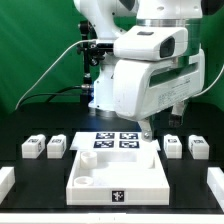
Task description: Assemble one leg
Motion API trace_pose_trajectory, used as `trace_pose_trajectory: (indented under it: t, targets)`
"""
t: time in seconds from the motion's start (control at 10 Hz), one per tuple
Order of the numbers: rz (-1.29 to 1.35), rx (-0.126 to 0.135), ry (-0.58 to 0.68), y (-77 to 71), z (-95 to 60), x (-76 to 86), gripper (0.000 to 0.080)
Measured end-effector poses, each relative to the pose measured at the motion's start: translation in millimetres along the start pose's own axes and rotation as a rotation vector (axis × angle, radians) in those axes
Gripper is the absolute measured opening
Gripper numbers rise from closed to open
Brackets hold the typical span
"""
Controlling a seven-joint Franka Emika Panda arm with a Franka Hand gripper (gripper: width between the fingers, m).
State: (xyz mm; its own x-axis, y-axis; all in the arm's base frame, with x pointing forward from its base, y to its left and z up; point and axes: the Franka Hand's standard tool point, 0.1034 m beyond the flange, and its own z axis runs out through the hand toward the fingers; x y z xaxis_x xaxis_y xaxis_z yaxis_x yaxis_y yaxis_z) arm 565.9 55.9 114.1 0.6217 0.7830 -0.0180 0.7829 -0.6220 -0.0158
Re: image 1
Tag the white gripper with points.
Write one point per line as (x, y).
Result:
(142, 89)

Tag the white square table top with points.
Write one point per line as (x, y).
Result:
(117, 177)

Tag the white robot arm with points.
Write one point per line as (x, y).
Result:
(113, 18)

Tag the white obstacle bar right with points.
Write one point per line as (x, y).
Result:
(215, 181)

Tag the white obstacle bar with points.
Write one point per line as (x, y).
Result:
(7, 180)
(215, 181)

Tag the white sheet with tags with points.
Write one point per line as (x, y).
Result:
(111, 140)

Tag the white obstacle bar left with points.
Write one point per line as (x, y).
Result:
(7, 180)

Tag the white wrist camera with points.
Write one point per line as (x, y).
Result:
(151, 43)

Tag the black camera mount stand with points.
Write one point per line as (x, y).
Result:
(87, 50)

